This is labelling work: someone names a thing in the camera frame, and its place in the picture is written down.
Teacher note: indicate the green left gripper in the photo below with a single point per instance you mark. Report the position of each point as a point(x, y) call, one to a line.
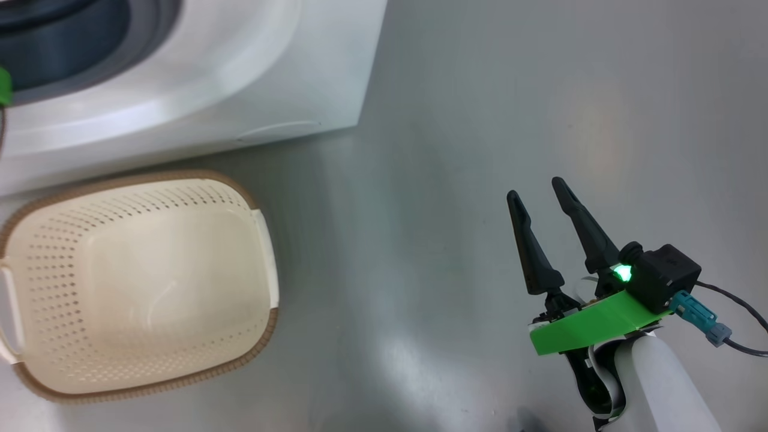
point(5, 87)

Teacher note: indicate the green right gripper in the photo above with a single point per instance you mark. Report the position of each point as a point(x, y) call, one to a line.
point(600, 324)

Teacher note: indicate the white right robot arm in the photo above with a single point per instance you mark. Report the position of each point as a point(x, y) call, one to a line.
point(660, 384)

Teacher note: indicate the white front-load washing machine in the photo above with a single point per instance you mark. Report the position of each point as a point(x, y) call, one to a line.
point(240, 78)

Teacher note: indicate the cream perforated laundry basket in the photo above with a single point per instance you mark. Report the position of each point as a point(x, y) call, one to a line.
point(150, 288)

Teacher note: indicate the round white filter cover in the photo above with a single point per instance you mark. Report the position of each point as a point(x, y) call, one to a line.
point(279, 131)

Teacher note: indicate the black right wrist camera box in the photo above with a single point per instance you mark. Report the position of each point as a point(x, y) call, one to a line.
point(663, 276)

